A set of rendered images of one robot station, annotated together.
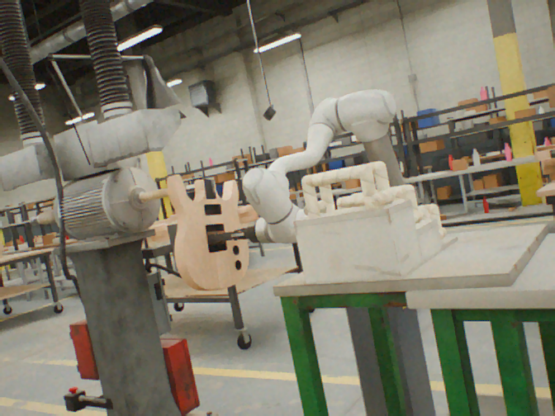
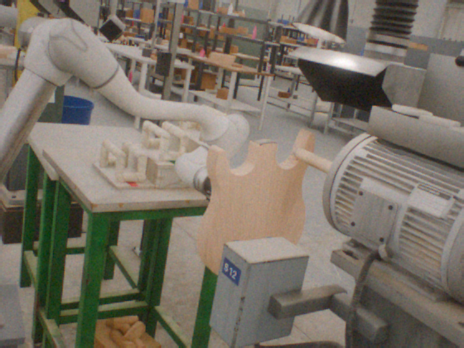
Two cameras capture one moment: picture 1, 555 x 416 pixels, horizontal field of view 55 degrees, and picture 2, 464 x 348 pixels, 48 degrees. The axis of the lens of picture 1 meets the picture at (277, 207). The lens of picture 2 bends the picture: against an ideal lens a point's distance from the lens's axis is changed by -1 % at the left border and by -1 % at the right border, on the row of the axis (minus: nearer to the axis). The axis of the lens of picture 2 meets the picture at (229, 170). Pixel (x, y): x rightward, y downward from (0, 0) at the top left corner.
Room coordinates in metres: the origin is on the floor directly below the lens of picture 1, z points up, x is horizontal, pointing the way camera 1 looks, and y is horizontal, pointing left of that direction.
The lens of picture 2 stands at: (3.27, 0.62, 1.55)
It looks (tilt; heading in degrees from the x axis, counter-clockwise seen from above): 16 degrees down; 199
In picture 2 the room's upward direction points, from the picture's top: 10 degrees clockwise
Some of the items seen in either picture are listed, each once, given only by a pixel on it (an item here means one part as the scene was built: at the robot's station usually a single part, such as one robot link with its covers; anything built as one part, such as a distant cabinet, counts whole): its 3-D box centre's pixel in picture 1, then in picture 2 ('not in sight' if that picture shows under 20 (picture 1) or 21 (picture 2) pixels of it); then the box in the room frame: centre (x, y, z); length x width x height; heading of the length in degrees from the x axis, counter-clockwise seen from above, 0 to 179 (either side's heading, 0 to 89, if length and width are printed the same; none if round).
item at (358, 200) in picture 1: (368, 198); (175, 131); (1.45, -0.25, 1.12); 0.20 x 0.03 x 0.03; 54
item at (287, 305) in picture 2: (166, 248); (308, 301); (2.24, 0.50, 1.02); 0.19 x 0.04 x 0.04; 145
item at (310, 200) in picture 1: (310, 199); not in sight; (1.37, -0.09, 1.15); 0.03 x 0.03 x 0.09
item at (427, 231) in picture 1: (384, 244); (161, 165); (1.49, -0.28, 0.98); 0.27 x 0.16 x 0.09; 55
